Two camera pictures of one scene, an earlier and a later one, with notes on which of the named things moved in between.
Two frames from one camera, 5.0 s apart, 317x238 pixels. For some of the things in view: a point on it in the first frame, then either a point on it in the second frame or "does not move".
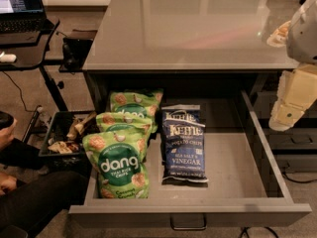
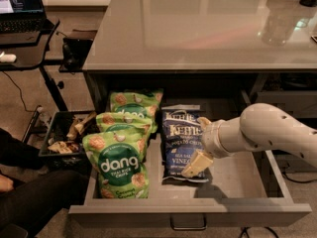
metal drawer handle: [191, 221] does not move
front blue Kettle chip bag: [183, 153] does not move
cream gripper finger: [284, 114] -> [198, 163]
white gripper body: [303, 39] -> [210, 139]
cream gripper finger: [279, 37] -> [203, 121]
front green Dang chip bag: [118, 158] does not move
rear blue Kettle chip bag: [182, 113] does not move
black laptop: [21, 9] does not move
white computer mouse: [7, 58] does not move
